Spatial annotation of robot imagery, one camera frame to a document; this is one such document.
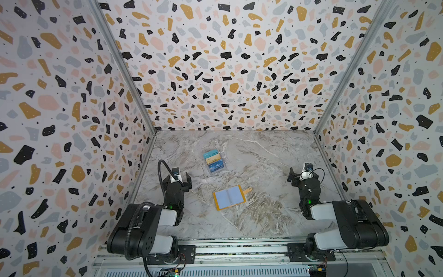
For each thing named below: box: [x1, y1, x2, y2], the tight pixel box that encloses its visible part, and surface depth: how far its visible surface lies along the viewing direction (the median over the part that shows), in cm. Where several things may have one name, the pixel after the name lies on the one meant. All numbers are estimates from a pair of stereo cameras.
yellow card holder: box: [212, 184, 253, 212], surface depth 93 cm
